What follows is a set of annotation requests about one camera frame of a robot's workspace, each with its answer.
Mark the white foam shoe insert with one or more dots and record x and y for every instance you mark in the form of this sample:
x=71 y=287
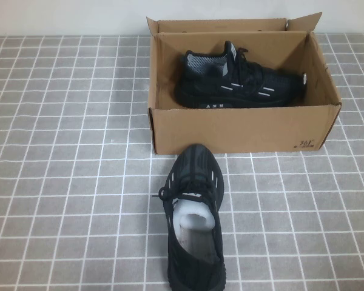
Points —
x=185 y=212

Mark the brown cardboard shoe box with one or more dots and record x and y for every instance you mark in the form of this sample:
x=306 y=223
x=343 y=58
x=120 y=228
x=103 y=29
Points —
x=230 y=130

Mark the black knit sneaker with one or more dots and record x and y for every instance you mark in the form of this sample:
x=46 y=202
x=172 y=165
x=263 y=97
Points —
x=261 y=88
x=197 y=169

